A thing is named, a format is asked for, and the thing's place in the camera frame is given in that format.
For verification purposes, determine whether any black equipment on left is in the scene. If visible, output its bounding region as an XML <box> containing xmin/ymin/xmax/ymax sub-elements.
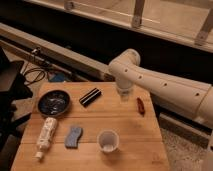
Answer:
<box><xmin>0</xmin><ymin>46</ymin><xmax>33</xmax><ymax>153</ymax></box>

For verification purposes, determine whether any white tube with cap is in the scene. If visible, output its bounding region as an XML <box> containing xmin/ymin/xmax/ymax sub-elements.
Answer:
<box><xmin>35</xmin><ymin>117</ymin><xmax>57</xmax><ymax>160</ymax></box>

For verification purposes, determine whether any dark round bowl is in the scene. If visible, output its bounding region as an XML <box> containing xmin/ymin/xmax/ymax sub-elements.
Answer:
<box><xmin>38</xmin><ymin>90</ymin><xmax>71</xmax><ymax>117</ymax></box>

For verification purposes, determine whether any translucent plastic cup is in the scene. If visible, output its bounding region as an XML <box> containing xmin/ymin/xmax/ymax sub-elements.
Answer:
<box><xmin>97</xmin><ymin>130</ymin><xmax>119</xmax><ymax>153</ymax></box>

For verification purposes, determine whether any black cable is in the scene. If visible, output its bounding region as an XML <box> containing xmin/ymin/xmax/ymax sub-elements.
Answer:
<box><xmin>21</xmin><ymin>61</ymin><xmax>54</xmax><ymax>86</ymax></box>

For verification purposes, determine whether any red pocket knife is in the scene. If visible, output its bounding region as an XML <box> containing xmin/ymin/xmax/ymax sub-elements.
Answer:
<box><xmin>137</xmin><ymin>97</ymin><xmax>145</xmax><ymax>115</ymax></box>

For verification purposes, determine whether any blue sponge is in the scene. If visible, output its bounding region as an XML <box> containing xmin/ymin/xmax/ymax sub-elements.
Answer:
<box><xmin>64</xmin><ymin>126</ymin><xmax>83</xmax><ymax>148</ymax></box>

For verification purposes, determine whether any black box with white stripe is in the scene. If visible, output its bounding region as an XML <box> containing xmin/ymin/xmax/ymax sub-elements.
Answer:
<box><xmin>79</xmin><ymin>88</ymin><xmax>102</xmax><ymax>107</ymax></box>

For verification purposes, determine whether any blue object on floor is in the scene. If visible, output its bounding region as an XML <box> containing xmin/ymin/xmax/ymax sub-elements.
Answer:
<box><xmin>50</xmin><ymin>74</ymin><xmax>66</xmax><ymax>82</ymax></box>

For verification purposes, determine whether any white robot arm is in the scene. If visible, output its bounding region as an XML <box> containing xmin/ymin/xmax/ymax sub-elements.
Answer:
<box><xmin>109</xmin><ymin>49</ymin><xmax>213</xmax><ymax>129</ymax></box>

